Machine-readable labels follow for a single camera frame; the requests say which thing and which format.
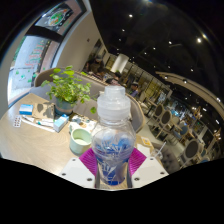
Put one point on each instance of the person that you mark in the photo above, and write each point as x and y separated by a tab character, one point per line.
134	90
113	80
95	65

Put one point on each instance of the framed wall picture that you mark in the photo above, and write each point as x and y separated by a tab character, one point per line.
58	16

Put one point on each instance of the brown card stand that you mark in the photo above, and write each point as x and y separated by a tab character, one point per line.
44	110

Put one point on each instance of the large glass window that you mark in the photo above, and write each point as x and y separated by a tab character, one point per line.
31	63

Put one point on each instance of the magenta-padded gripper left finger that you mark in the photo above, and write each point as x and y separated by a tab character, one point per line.
78	170

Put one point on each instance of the pill blister pack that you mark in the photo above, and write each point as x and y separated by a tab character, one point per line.
17	121

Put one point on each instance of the white paper napkin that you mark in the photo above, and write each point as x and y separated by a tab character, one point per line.
144	148

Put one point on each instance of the small blue box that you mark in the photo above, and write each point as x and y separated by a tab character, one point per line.
26	109

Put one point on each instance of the potted green plant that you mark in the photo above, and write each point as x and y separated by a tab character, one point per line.
68	88

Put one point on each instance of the group of ceiling lights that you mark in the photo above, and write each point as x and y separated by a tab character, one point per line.
170	42

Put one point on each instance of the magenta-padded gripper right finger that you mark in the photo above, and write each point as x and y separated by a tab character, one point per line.
146	170

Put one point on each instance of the light green cup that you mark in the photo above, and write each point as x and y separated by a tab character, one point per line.
80	143

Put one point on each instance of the white round column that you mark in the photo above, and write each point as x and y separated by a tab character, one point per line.
120	63

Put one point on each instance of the blue white carton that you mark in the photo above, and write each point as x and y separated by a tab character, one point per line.
60	122

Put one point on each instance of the clear blue-labelled drink bottle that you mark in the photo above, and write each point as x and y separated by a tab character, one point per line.
113	143

